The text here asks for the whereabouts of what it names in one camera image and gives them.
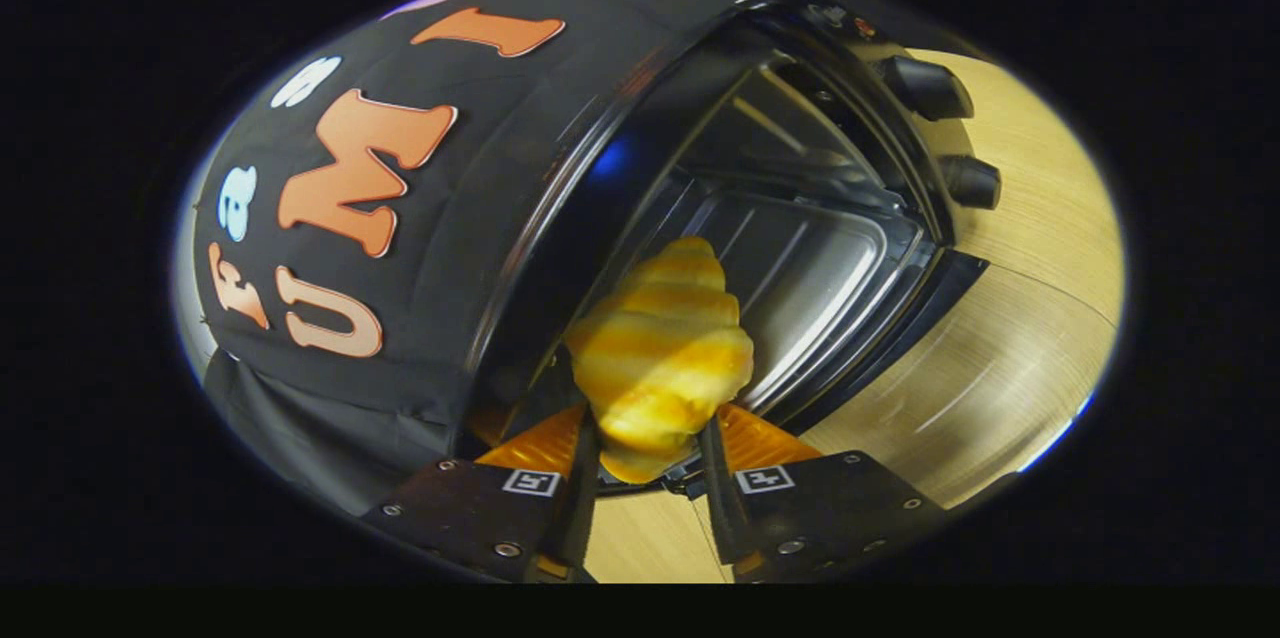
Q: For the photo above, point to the metal baking tray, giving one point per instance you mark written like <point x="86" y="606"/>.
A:
<point x="810" y="288"/>

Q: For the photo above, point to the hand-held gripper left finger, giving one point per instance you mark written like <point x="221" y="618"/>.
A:
<point x="580" y="508"/>

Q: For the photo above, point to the black toaster oven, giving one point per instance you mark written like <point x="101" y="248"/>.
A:
<point x="600" y="218"/>

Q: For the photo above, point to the yellow croissant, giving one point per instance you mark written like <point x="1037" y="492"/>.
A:
<point x="660" y="358"/>

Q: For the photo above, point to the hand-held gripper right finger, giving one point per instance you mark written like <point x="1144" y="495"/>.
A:
<point x="722" y="508"/>

